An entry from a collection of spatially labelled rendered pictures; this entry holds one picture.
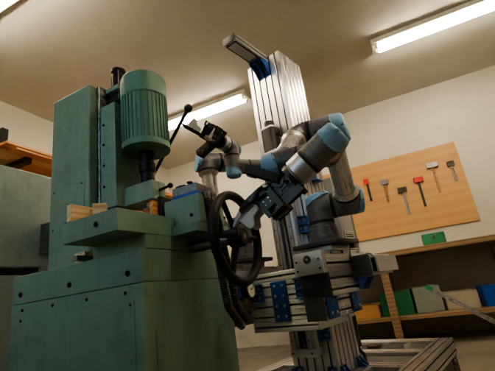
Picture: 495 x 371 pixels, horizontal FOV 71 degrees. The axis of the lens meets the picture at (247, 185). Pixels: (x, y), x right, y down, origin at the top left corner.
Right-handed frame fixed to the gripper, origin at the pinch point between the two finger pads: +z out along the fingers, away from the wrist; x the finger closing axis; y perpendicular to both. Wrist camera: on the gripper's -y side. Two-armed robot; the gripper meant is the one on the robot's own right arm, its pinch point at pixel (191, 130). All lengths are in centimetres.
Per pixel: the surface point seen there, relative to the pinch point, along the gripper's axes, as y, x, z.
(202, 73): 56, -146, -135
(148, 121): -5.0, 0.2, 22.3
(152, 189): -24.9, 15.4, 20.3
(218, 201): -15, 47, 28
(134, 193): -29.8, 8.6, 20.5
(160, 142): -9.4, 6.9, 18.8
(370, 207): 23, 13, -316
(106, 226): -33, 33, 47
